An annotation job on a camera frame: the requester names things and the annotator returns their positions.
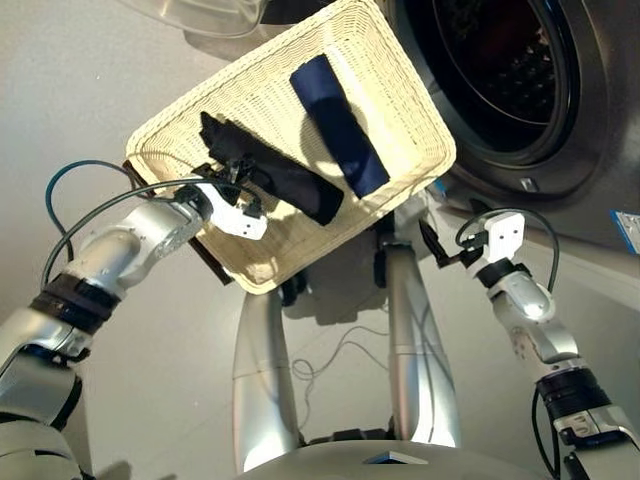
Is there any black garment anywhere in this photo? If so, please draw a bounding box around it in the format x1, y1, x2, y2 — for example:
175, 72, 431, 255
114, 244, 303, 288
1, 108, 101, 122
199, 110, 345, 227

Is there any pale woven basket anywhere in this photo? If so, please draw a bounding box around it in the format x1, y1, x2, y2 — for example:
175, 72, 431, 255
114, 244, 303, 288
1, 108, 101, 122
124, 0, 457, 295

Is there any grey washing machine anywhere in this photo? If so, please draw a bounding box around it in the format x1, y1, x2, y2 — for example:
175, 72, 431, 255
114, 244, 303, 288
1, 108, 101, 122
259, 0, 640, 321

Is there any round washing machine door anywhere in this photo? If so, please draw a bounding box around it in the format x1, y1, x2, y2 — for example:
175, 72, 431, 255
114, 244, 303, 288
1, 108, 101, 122
117, 0, 274, 39

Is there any navy blue garment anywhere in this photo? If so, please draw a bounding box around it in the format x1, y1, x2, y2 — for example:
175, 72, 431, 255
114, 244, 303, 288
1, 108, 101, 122
288, 54, 391, 199

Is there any silver robot leg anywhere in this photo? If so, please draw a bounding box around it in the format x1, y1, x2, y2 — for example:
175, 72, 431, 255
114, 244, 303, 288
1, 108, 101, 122
387, 242, 462, 449
232, 292, 306, 474

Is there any blue energy label sticker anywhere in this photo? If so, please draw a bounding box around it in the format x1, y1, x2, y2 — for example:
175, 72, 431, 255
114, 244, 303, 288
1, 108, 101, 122
609, 209, 640, 247

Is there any silver robot torso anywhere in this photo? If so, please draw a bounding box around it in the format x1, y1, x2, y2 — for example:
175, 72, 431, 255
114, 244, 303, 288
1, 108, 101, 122
239, 439, 551, 480

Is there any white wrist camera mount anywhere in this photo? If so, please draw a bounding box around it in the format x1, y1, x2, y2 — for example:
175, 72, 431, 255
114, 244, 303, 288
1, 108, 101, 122
197, 182, 269, 242
482, 211, 526, 264

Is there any blue cable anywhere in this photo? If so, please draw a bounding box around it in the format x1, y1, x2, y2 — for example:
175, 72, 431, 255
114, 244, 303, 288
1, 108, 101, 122
44, 159, 134, 239

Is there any thin floor wire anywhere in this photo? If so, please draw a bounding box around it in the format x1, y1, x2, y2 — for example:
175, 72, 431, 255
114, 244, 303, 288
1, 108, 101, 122
292, 324, 391, 384

